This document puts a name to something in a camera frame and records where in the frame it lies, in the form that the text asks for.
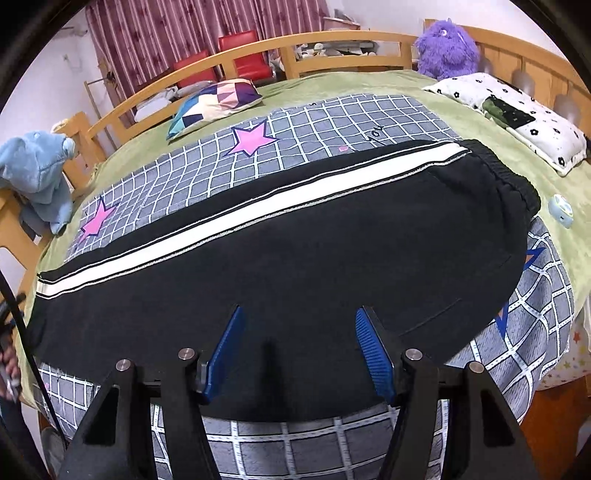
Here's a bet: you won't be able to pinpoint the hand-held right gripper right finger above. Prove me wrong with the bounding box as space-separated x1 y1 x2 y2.
355 305 541 480

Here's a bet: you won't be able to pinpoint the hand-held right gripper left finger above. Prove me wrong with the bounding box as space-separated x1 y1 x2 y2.
58 305 246 480

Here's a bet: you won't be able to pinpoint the black pants with white stripe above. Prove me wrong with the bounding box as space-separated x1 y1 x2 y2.
25 138 542 423

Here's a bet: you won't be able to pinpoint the person's left hand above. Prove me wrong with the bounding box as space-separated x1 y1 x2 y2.
0 344 22 400

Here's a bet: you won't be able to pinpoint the light blue towel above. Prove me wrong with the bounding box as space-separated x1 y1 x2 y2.
0 130 77 236

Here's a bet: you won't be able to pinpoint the grey grid blanket with stars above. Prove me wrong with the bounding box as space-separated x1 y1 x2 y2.
34 95 575 480

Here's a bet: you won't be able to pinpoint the star-print yellow sheet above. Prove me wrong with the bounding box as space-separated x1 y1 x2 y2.
538 318 591 393

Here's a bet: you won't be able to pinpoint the wooden rack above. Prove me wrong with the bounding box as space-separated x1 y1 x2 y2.
84 71 122 153

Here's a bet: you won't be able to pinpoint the small round light-blue toy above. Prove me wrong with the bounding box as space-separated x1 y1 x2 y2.
548 194 574 228

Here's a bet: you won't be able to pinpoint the geometric patterned pillow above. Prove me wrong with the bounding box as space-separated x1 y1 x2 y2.
166 78 264 141

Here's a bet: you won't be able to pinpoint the green bed sheet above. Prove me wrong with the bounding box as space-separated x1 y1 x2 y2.
14 69 591 407

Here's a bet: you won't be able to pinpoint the dark green cloth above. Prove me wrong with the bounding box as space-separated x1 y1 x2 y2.
481 95 536 130

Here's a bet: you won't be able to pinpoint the white flower-print pillow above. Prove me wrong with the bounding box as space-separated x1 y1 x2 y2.
422 72 588 177

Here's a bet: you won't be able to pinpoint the red chair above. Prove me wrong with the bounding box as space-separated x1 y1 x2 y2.
173 50 218 90
218 30 273 81

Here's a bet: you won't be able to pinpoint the pile of household clutter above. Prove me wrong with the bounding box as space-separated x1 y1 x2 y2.
272 16 407 65

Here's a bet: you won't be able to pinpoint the purple plush toy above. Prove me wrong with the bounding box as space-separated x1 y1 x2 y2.
414 18 481 81

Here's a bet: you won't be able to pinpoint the maroon patterned curtain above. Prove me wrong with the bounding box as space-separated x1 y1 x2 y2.
85 0 331 121

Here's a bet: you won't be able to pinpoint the black cable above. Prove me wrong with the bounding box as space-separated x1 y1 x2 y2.
0 270 65 439

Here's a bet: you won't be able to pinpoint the wooden bed frame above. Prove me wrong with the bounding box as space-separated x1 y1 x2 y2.
0 18 591 462

